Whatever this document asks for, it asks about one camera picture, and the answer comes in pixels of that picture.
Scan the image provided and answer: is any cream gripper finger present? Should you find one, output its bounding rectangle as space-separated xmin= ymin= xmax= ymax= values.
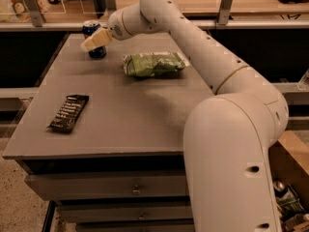
xmin=80 ymin=28 xmax=113 ymax=52

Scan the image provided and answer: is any blue pepsi can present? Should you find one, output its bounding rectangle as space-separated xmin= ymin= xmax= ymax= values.
xmin=82 ymin=20 xmax=107 ymax=59

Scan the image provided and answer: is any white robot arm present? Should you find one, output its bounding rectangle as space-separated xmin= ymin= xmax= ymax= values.
xmin=81 ymin=0 xmax=289 ymax=232

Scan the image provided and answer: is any green jalapeno chip bag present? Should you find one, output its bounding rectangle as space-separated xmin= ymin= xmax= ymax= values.
xmin=123 ymin=51 xmax=189 ymax=77

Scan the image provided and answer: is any orange snack bag background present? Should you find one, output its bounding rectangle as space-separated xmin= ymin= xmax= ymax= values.
xmin=0 ymin=0 xmax=46 ymax=23

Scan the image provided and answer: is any silver can in box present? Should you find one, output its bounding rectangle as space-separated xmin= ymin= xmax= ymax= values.
xmin=273 ymin=181 xmax=286 ymax=192

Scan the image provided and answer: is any black snack bar wrapper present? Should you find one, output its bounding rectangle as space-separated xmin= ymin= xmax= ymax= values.
xmin=47 ymin=95 xmax=89 ymax=133

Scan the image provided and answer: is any grey drawer cabinet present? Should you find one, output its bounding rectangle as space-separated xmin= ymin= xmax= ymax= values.
xmin=2 ymin=31 xmax=226 ymax=232

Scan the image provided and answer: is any top grey drawer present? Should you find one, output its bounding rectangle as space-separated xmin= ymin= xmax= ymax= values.
xmin=25 ymin=170 xmax=188 ymax=201

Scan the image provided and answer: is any grey drawer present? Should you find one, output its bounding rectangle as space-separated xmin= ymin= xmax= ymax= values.
xmin=76 ymin=219 xmax=195 ymax=232
xmin=25 ymin=170 xmax=188 ymax=201
xmin=58 ymin=201 xmax=193 ymax=223

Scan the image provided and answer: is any middle grey drawer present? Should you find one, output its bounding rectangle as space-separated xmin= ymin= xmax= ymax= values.
xmin=58 ymin=201 xmax=193 ymax=223

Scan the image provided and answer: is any bottom grey drawer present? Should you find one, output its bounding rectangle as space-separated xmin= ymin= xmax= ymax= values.
xmin=76 ymin=219 xmax=195 ymax=232

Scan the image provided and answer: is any cardboard box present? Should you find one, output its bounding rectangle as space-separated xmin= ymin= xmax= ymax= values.
xmin=268 ymin=130 xmax=309 ymax=210

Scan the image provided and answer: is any left metal bracket post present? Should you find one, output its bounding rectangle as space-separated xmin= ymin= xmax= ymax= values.
xmin=24 ymin=0 xmax=45 ymax=27

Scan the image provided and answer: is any right metal bracket post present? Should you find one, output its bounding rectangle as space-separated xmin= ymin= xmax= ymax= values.
xmin=216 ymin=0 xmax=233 ymax=25

